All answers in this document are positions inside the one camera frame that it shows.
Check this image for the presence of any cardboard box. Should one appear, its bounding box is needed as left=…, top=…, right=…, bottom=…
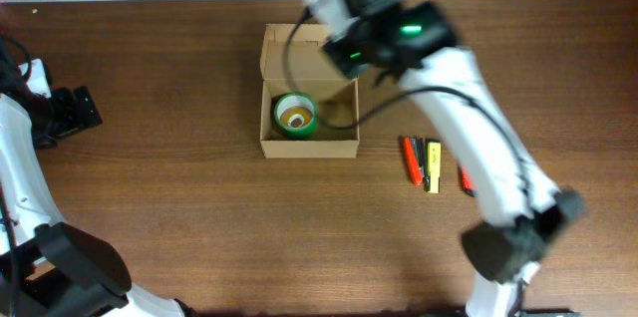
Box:
left=260, top=24, right=360, bottom=159

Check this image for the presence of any green tape roll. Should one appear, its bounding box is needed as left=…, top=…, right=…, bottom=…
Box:
left=273, top=92, right=318, bottom=140

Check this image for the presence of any small yellow tape roll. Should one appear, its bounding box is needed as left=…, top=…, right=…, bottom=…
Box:
left=279, top=106, right=314, bottom=130

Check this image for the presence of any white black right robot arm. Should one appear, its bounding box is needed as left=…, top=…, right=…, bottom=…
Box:
left=305, top=0, right=585, bottom=316

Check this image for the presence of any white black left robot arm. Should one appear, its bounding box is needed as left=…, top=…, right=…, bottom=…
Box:
left=1, top=36, right=195, bottom=317

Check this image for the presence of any yellow highlighter pen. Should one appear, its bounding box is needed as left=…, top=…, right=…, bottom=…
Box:
left=426, top=141, right=442, bottom=194

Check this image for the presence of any red utility knife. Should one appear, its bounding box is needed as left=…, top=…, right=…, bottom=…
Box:
left=458, top=165, right=476, bottom=197

